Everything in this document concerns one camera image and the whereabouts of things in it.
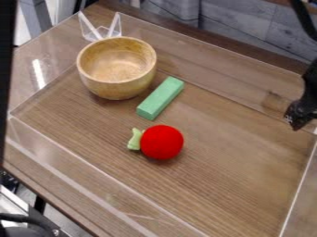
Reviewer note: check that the clear acrylic tray enclosure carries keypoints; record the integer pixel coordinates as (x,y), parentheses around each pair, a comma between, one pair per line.
(231,187)

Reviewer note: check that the clear acrylic corner bracket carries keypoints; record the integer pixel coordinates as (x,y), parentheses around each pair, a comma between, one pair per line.
(98,33)

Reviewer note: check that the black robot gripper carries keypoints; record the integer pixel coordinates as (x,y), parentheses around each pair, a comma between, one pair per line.
(302,111)

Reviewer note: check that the light wooden bowl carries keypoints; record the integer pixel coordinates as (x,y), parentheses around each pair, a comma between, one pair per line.
(117,67)

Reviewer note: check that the red plush fruit green stem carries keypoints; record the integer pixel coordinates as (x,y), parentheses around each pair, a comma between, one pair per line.
(160,142)

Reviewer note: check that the grey table leg post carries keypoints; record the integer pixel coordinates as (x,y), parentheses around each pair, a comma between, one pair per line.
(38,20)

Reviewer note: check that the green rectangular block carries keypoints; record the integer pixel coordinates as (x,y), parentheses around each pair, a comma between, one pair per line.
(160,98)

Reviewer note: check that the black equipment bottom left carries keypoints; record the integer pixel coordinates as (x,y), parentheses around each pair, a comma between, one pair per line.
(29,225)

